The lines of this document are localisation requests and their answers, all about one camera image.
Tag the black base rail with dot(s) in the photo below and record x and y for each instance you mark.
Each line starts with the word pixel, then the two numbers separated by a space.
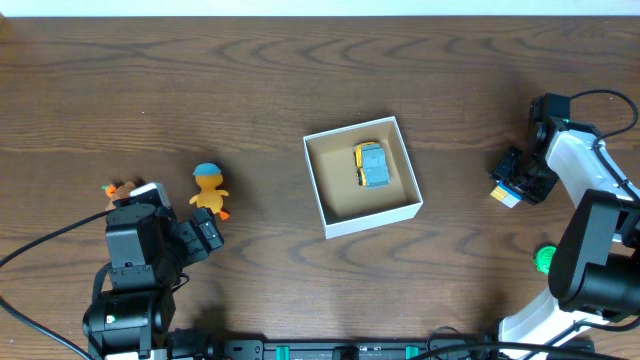
pixel 345 350

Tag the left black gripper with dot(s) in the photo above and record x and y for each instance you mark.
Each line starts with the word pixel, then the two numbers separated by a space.
pixel 201 233

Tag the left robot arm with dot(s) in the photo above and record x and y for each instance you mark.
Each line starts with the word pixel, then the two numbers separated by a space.
pixel 133 297

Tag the green round toy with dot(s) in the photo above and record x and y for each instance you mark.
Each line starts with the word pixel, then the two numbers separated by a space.
pixel 543 258

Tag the white cardboard box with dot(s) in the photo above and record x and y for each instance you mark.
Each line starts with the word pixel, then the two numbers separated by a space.
pixel 345 206

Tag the brown plush toy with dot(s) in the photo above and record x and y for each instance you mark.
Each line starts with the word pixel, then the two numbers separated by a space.
pixel 116 192

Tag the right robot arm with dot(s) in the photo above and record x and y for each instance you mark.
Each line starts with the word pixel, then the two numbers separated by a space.
pixel 593 276

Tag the yellow grey toy truck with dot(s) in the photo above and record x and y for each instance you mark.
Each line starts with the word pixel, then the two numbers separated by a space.
pixel 371 165

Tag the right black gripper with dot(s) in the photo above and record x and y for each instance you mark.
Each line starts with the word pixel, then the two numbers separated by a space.
pixel 516 176

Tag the orange duck toy blue cap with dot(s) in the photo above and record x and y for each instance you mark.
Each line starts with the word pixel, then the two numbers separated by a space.
pixel 208 177

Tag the multicolour puzzle cube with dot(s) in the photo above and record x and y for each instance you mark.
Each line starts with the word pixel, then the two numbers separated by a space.
pixel 505 195

